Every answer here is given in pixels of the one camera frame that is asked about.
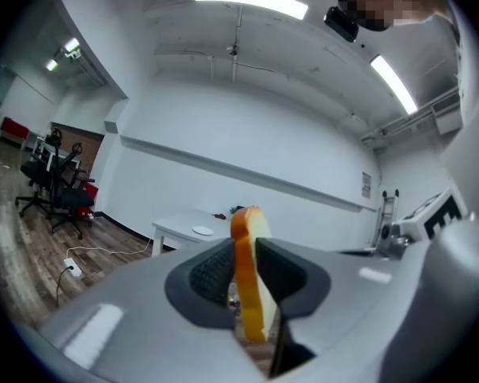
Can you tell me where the white cable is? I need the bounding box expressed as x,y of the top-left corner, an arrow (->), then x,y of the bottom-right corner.
66,237 -> 153,259

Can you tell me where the white table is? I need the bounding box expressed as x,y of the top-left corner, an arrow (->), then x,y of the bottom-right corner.
151,208 -> 236,258

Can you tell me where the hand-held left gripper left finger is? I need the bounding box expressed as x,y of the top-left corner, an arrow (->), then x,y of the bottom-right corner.
164,237 -> 236,331

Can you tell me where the aluminium ladder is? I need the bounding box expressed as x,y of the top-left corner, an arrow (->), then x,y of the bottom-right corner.
371,188 -> 401,247

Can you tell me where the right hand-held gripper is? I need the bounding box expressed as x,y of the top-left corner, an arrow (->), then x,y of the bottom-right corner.
377,188 -> 475,261

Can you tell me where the white power strip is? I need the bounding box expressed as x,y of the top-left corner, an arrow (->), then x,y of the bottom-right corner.
62,258 -> 83,280

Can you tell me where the black head-worn camera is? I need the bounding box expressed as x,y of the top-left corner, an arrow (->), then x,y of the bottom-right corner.
323,6 -> 361,43

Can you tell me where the red cabinet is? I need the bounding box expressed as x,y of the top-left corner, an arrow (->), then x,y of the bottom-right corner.
0,116 -> 30,142

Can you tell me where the long ceiling light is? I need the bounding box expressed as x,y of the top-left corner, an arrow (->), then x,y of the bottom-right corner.
369,53 -> 419,116
193,0 -> 310,21

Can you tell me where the sliced bread with orange crust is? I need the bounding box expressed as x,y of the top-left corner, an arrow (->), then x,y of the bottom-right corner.
229,205 -> 283,344

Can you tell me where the red box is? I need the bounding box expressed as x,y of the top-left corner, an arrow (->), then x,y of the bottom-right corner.
77,181 -> 100,218

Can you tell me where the white desk with open shelf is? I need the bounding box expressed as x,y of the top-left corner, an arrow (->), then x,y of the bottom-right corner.
31,135 -> 81,174

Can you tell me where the black office chair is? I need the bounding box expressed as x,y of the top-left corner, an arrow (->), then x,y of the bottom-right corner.
46,142 -> 97,240
14,127 -> 63,219

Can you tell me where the black cable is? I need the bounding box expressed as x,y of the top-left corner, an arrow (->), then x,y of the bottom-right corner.
55,266 -> 73,310

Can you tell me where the ceiling cable tray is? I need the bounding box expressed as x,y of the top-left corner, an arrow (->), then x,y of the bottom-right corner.
360,88 -> 463,145

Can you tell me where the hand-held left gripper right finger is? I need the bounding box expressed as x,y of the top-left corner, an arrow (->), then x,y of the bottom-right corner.
255,237 -> 332,378

